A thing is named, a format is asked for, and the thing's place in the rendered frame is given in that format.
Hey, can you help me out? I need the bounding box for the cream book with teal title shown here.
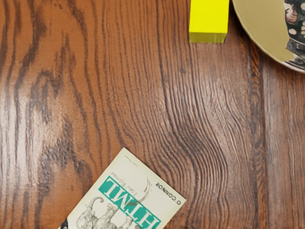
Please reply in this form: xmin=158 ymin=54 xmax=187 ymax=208
xmin=58 ymin=147 xmax=187 ymax=229

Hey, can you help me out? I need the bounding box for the yellow block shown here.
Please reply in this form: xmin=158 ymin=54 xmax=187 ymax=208
xmin=189 ymin=0 xmax=230 ymax=44

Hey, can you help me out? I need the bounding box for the cream patterned plate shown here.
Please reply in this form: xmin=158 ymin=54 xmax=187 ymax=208
xmin=231 ymin=0 xmax=305 ymax=74

